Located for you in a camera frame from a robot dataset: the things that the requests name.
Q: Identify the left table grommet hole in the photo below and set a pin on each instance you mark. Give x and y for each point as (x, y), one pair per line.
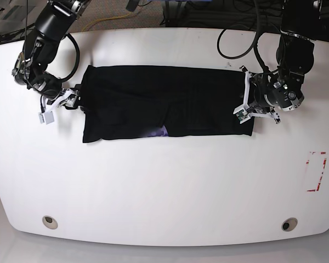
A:
(50, 222)

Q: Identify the right table grommet hole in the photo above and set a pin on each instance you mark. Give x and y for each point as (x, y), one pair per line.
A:
(289, 224)

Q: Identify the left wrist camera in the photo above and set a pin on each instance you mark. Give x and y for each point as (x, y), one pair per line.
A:
(242, 114)

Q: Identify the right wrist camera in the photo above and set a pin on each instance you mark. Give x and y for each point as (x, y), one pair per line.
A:
(46, 117)

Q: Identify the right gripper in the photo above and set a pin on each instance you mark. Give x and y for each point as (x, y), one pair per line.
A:
(46, 84)

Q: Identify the table grommet hole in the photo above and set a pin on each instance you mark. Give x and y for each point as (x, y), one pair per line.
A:
(50, 222)
(289, 224)

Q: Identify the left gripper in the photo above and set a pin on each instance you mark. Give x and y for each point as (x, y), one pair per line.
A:
(271, 91)

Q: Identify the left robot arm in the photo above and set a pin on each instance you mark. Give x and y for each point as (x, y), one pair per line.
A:
(299, 28)

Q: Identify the black T-shirt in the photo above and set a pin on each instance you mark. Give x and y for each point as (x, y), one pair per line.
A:
(131, 102)

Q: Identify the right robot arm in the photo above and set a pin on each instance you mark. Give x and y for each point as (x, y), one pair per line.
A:
(40, 49)

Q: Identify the red tape rectangle marking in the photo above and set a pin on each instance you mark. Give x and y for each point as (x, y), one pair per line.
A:
(315, 167)

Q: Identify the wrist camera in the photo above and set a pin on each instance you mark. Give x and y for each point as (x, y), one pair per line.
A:
(242, 114)
(46, 117)

